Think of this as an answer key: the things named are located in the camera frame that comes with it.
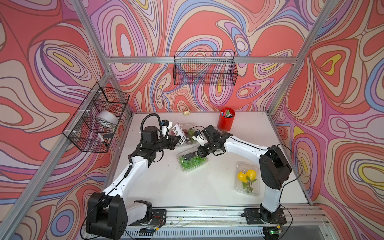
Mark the marker pen in basket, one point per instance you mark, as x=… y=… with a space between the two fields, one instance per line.
x=101 y=138

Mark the clear box red green grapes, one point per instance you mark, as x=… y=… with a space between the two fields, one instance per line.
x=188 y=132

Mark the white fruit sticker sheet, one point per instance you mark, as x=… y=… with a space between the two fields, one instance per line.
x=178 y=131

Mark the black wire basket back wall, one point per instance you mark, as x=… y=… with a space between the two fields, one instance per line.
x=205 y=68

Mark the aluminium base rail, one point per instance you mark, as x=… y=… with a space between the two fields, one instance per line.
x=292 y=222

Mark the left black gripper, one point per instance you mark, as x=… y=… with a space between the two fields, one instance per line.
x=171 y=143

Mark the black wire basket left wall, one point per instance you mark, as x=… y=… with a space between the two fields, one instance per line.
x=83 y=128

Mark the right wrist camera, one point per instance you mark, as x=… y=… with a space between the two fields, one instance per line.
x=198 y=136

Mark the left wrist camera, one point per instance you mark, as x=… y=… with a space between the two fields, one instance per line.
x=165 y=128

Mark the red pen cup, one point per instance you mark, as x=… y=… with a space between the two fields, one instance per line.
x=226 y=119

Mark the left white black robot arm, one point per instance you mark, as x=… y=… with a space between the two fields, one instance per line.
x=108 y=213

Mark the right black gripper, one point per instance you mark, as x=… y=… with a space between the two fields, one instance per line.
x=202 y=153

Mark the clear box black green grapes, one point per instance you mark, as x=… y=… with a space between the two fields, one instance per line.
x=190 y=160

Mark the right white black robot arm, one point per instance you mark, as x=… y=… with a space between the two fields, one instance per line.
x=274 y=167

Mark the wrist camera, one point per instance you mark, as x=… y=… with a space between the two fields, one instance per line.
x=198 y=136
x=165 y=128

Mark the clear box yellow fruit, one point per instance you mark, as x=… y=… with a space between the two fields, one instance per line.
x=247 y=179

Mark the black wire basket wall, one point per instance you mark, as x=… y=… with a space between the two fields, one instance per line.
x=83 y=128
x=205 y=68

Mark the clear box dark purple grapes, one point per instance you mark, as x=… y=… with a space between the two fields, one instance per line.
x=219 y=130

